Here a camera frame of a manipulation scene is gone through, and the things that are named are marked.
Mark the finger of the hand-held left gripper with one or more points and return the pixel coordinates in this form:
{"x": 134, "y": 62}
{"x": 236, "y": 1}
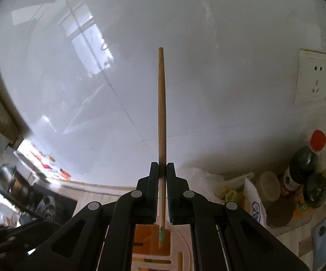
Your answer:
{"x": 9, "y": 247}

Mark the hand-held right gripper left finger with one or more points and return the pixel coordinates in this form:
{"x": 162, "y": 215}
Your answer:
{"x": 155, "y": 194}

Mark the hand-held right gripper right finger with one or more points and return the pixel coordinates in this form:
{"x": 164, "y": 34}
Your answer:
{"x": 170, "y": 194}

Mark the wooden utensil holder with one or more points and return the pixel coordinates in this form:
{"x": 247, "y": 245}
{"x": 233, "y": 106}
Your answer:
{"x": 144, "y": 240}

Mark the light wooden chopstick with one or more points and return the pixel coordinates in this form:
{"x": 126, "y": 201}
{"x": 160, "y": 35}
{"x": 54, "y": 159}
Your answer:
{"x": 162, "y": 104}

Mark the crumpled white plastic bag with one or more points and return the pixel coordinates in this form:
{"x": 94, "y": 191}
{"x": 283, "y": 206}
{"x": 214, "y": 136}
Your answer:
{"x": 202, "y": 183}

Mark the black gas stove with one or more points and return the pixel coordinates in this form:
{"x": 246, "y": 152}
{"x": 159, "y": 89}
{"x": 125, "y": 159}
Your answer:
{"x": 38, "y": 203}

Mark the small green item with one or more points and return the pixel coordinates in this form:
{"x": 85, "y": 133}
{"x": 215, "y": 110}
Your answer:
{"x": 230, "y": 195}

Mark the steel cooking pot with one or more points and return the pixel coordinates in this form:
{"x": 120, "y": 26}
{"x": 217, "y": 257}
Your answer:
{"x": 3, "y": 176}

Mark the white bag with blue print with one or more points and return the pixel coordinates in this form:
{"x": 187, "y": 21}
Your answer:
{"x": 254, "y": 206}

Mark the jar with white lid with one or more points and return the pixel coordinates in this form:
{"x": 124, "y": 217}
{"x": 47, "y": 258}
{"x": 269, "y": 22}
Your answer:
{"x": 268, "y": 185}

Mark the brown jar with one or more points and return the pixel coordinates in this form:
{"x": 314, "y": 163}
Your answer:
{"x": 280, "y": 213}

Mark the dark sauce bottle red cap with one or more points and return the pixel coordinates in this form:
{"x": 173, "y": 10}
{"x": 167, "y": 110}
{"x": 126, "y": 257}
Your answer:
{"x": 301, "y": 163}

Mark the brown printed card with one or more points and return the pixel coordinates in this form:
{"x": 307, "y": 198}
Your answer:
{"x": 306, "y": 247}

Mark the round dark green bottle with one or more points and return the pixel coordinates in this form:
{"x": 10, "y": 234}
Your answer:
{"x": 316, "y": 190}

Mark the blue smartphone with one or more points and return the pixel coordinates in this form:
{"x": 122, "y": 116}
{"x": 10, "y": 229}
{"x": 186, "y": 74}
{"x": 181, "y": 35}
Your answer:
{"x": 322, "y": 242}

